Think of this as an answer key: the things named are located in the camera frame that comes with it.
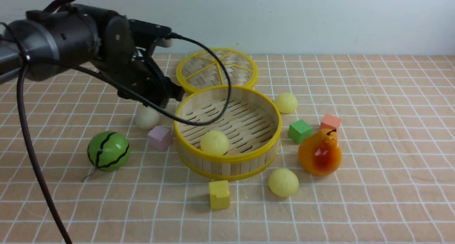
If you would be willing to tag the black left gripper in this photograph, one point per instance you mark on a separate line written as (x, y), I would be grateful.
(120, 60)

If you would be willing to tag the cream white bun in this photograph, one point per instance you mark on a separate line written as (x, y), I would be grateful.
(146, 118)

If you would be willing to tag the yellow bun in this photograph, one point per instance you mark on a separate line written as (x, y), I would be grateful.
(286, 103)
(283, 182)
(214, 142)

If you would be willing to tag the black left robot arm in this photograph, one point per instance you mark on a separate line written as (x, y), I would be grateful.
(71, 35)

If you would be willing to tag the bamboo steamer lid yellow rim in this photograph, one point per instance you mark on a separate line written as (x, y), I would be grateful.
(200, 70)

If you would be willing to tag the bamboo steamer tray yellow rim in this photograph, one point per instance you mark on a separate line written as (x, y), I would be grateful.
(253, 125)

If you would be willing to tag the pink foam cube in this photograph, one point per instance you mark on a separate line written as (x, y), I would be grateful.
(160, 138)

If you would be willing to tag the green toy watermelon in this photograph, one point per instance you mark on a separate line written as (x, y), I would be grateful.
(108, 151)

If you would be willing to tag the yellow foam cube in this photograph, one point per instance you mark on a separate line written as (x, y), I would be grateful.
(219, 194)

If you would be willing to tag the green foam cube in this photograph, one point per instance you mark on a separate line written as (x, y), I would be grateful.
(299, 131)

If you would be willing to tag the salmon foam cube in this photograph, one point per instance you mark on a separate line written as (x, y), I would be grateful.
(330, 121)

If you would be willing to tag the orange toy pear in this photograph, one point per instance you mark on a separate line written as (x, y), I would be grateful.
(320, 154)

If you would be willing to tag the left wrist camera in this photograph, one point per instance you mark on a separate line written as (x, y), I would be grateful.
(147, 34)

